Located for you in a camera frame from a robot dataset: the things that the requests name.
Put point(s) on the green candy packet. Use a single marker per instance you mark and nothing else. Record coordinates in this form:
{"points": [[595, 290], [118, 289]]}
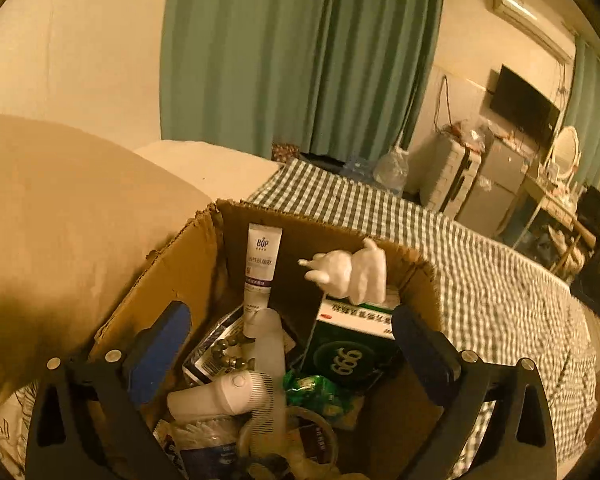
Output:
{"points": [[315, 392]]}

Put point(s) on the narrow green curtain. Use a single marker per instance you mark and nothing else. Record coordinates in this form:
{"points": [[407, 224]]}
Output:
{"points": [[592, 110]]}

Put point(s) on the large clear water bottle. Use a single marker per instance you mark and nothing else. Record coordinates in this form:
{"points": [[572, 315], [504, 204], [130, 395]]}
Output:
{"points": [[391, 170]]}

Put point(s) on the beige pillow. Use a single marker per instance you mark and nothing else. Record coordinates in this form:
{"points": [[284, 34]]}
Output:
{"points": [[55, 220]]}

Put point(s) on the white ribbed suitcase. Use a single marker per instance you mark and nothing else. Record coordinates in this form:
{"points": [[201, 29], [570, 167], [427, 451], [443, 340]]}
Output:
{"points": [[447, 175]]}

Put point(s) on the green checkered bed sheet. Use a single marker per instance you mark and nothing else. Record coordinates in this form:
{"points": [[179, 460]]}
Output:
{"points": [[480, 270]]}

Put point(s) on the white patterned duvet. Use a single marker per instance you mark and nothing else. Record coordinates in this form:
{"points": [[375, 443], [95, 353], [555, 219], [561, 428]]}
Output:
{"points": [[10, 425]]}

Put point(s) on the wide green curtain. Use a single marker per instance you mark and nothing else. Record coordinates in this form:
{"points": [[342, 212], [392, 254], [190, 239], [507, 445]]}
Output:
{"points": [[290, 50]]}

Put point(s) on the white cylindrical bottle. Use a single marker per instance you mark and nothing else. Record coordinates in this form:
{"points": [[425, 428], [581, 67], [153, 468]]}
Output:
{"points": [[205, 397]]}

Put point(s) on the dark patterned bag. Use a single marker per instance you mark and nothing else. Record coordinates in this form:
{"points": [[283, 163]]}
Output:
{"points": [[285, 151]]}

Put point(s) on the brown cardboard box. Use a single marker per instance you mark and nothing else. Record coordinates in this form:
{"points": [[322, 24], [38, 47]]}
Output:
{"points": [[295, 240]]}

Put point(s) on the white pillow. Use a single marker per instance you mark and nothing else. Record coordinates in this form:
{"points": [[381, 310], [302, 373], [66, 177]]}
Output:
{"points": [[205, 165]]}

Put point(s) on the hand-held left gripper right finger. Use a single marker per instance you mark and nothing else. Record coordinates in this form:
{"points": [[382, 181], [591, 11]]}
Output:
{"points": [[422, 355]]}

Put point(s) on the black wall television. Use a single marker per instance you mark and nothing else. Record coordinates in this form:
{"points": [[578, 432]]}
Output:
{"points": [[522, 102]]}

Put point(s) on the white oval vanity mirror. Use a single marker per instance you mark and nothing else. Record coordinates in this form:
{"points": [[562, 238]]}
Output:
{"points": [[566, 150]]}

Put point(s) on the white animal figurine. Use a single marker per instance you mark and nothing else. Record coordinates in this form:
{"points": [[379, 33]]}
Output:
{"points": [[352, 270]]}

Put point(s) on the white toothpaste tube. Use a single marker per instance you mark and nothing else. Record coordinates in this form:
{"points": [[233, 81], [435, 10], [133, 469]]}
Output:
{"points": [[260, 270]]}

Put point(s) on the blue plastic bag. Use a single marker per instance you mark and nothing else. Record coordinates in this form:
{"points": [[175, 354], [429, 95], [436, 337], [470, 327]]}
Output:
{"points": [[360, 169]]}

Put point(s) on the green medicine box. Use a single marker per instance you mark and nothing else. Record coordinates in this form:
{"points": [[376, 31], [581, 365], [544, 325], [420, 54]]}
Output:
{"points": [[350, 355]]}

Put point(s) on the white vanity table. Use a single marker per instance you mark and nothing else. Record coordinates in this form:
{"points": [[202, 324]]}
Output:
{"points": [[555, 205]]}

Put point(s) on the black white printed box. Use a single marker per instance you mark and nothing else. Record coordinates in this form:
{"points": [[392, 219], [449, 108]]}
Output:
{"points": [[202, 360]]}

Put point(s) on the white air conditioner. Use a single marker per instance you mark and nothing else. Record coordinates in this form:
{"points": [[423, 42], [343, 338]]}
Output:
{"points": [[527, 17]]}

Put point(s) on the plastic tissue pack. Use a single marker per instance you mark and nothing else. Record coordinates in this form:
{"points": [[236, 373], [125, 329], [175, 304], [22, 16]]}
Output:
{"points": [[205, 445]]}

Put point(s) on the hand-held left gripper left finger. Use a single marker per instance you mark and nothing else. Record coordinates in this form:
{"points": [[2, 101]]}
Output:
{"points": [[160, 350]]}

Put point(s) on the translucent white bottle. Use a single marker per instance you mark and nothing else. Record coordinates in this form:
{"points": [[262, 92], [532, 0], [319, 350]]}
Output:
{"points": [[271, 350]]}

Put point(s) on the grey small fridge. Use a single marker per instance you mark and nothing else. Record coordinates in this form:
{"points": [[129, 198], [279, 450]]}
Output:
{"points": [[495, 185]]}

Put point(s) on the black chair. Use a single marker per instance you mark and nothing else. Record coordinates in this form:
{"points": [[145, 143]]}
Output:
{"points": [[592, 210]]}

